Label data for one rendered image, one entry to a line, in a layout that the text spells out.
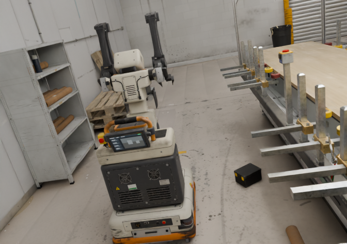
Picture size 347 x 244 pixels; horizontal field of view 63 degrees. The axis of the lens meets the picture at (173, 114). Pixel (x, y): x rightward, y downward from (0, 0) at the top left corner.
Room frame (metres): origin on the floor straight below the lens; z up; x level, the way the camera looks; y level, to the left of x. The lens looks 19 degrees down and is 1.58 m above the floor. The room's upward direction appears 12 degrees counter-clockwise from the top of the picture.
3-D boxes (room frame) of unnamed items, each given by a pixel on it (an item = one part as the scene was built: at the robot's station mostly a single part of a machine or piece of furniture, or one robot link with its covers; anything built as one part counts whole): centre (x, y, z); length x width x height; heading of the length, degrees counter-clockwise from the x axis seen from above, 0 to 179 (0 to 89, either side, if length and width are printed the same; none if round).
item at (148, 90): (2.28, 0.25, 0.99); 0.28 x 0.16 x 0.22; 82
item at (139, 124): (1.88, 0.30, 0.87); 0.23 x 0.15 x 0.11; 82
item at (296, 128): (1.50, -0.65, 0.82); 0.43 x 0.03 x 0.04; 83
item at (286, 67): (1.78, -0.78, 0.93); 0.05 x 0.05 x 0.45; 83
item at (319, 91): (1.28, -0.71, 0.89); 0.04 x 0.04 x 0.48; 83
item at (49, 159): (3.33, 1.44, 0.78); 0.90 x 0.45 x 1.55; 173
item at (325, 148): (1.25, -0.71, 0.83); 0.14 x 0.06 x 0.05; 173
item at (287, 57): (1.78, -0.78, 1.18); 0.07 x 0.07 x 0.08; 83
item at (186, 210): (1.99, 0.29, 0.16); 0.67 x 0.64 x 0.25; 172
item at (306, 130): (1.50, -0.74, 0.82); 0.14 x 0.06 x 0.05; 173
